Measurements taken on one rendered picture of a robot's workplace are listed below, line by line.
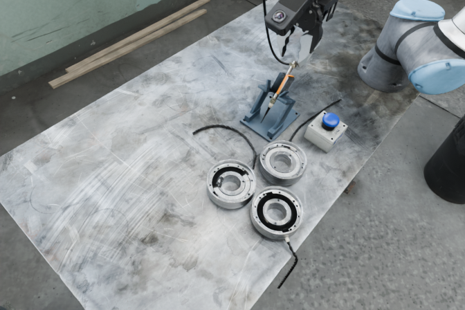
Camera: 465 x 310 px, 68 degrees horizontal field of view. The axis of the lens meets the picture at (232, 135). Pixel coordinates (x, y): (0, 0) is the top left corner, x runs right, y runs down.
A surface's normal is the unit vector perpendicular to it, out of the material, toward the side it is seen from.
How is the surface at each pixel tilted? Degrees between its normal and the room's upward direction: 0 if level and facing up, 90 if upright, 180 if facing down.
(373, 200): 0
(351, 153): 0
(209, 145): 0
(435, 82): 97
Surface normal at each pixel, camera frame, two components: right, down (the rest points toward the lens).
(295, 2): -0.21, -0.24
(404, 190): 0.08, -0.61
